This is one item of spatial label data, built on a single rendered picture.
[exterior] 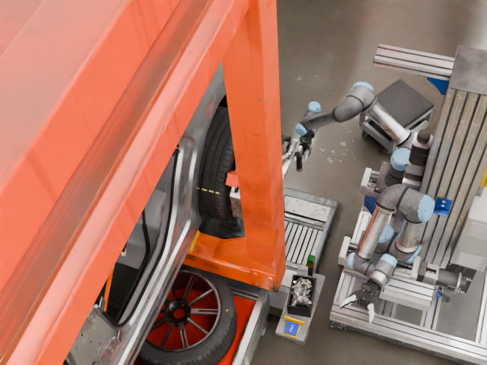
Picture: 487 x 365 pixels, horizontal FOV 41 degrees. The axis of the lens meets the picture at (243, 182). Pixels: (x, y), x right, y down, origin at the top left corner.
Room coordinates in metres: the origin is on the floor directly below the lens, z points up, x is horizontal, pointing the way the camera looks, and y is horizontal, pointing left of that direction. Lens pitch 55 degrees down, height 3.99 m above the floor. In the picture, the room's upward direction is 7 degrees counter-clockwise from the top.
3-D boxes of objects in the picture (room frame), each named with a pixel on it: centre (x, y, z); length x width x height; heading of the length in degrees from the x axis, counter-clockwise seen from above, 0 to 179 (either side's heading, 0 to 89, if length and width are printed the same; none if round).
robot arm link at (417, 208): (1.55, -0.78, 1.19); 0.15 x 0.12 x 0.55; 50
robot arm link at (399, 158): (2.09, -0.89, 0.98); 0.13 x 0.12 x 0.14; 143
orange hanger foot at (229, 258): (1.86, 0.22, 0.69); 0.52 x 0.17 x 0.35; 64
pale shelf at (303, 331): (1.55, -0.24, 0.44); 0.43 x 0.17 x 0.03; 154
